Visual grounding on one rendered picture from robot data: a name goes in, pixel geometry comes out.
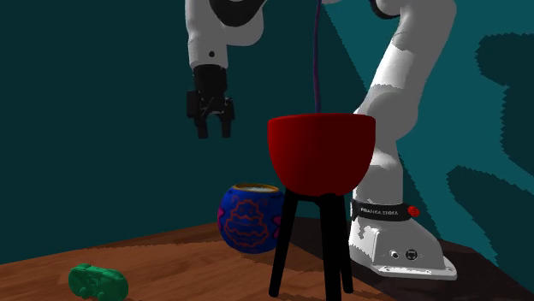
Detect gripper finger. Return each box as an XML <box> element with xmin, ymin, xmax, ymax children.
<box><xmin>219</xmin><ymin>112</ymin><xmax>234</xmax><ymax>139</ymax></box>
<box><xmin>194</xmin><ymin>113</ymin><xmax>210</xmax><ymax>140</ymax></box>

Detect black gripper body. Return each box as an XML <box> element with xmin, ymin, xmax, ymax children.
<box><xmin>186</xmin><ymin>63</ymin><xmax>235</xmax><ymax>123</ymax></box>

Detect blue round patterned pot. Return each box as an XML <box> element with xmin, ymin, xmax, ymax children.
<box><xmin>217</xmin><ymin>182</ymin><xmax>286</xmax><ymax>255</ymax></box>

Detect red plant pot, black legs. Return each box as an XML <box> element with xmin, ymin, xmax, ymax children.
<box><xmin>266</xmin><ymin>112</ymin><xmax>377</xmax><ymax>301</ymax></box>

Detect green toy car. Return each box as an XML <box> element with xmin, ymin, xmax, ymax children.
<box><xmin>68</xmin><ymin>263</ymin><xmax>129</xmax><ymax>301</ymax></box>

